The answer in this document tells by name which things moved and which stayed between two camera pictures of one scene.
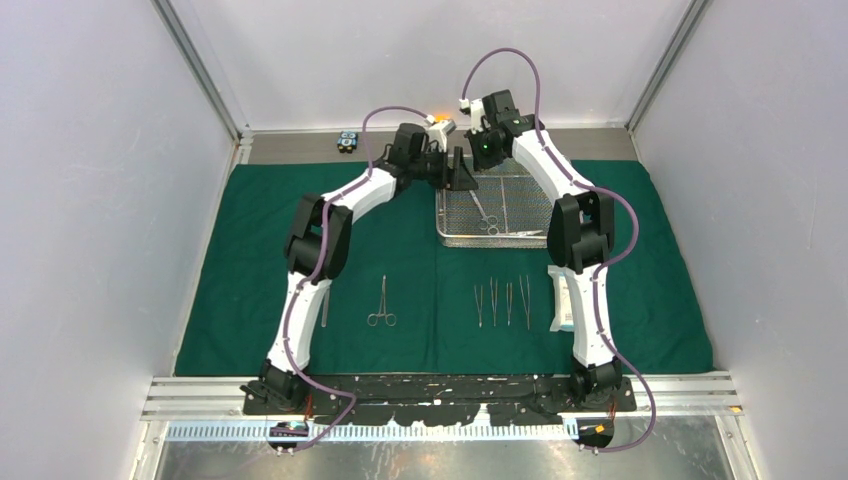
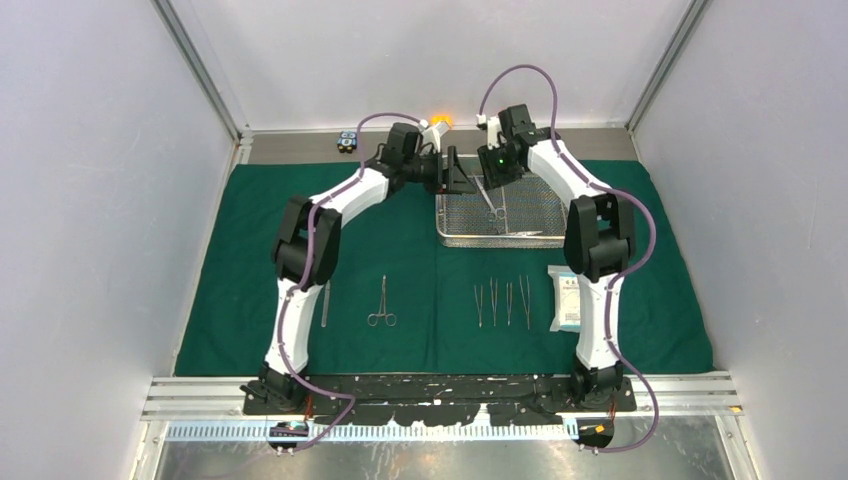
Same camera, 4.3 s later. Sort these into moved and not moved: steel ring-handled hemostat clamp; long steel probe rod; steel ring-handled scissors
Moved: steel ring-handled scissors
Not moved: long steel probe rod; steel ring-handled hemostat clamp
